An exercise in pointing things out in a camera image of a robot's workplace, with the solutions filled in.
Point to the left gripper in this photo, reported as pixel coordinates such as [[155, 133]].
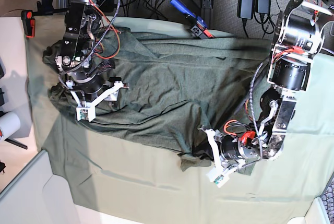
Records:
[[230, 150]]

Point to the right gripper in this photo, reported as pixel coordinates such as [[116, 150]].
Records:
[[87, 87]]

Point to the green T-shirt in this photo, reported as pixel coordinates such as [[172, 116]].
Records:
[[176, 85]]

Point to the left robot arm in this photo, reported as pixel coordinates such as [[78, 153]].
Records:
[[298, 38]]

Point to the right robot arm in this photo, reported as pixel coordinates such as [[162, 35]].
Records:
[[79, 72]]

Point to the orange black corner clamp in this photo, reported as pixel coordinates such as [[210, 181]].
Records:
[[44, 8]]

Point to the white paper roll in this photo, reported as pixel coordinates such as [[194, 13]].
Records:
[[9, 124]]

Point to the light green table cloth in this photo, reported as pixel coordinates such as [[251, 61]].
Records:
[[146, 184]]

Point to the blue orange bar clamp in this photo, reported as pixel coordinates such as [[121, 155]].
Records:
[[197, 25]]

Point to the aluminium table leg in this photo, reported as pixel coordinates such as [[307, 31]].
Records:
[[206, 11]]

